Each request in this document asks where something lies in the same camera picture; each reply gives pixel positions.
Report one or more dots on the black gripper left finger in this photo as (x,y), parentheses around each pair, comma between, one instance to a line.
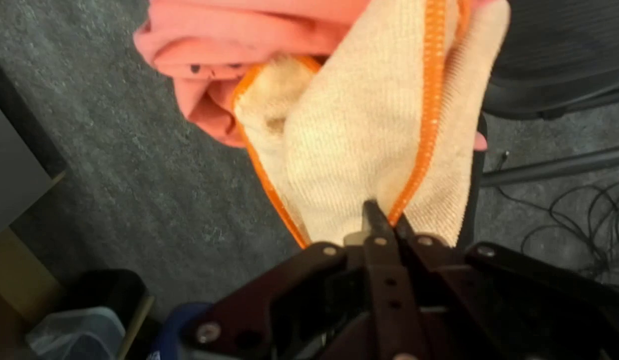
(382,281)

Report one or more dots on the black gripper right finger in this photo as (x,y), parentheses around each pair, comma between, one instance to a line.
(456,281)

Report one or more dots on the cream cloth with orange edge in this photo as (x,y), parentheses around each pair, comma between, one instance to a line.
(362,133)

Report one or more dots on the pink shirt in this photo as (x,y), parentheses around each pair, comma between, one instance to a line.
(223,33)

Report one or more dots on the black mesh office chair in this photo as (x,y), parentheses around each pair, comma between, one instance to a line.
(562,52)

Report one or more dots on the blue bin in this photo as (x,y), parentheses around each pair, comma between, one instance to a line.
(181,331)

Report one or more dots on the black bin with clear liner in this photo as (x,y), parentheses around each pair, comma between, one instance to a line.
(91,326)

